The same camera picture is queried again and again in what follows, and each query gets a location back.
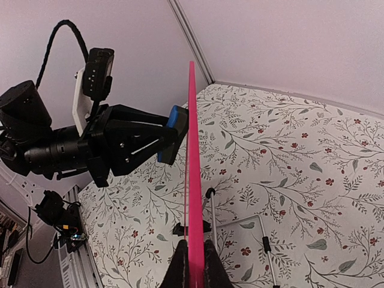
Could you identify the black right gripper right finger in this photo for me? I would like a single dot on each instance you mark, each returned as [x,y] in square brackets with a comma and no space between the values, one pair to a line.
[214,272]

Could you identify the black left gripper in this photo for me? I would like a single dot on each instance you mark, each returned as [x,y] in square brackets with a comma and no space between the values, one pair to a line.
[30,145]

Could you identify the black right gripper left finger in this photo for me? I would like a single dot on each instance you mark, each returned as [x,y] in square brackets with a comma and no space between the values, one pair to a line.
[177,275]

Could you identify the pink framed whiteboard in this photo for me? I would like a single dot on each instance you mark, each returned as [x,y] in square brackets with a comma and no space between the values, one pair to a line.
[195,219]

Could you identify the blue whiteboard eraser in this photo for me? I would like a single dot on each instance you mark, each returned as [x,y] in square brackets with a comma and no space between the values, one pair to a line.
[178,122]

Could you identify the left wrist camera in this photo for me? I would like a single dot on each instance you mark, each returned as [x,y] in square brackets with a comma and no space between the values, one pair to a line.
[93,84]

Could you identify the metal wire easel stand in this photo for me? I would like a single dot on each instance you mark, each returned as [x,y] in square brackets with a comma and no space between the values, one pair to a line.
[244,247]

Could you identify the front aluminium rail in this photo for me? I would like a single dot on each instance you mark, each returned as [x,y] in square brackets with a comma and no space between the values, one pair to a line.
[77,265]

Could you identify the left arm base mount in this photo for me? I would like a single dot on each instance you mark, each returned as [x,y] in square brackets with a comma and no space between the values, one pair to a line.
[64,217]

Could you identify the left aluminium frame post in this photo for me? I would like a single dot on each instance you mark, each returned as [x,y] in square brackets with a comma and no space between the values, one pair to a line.
[191,38]

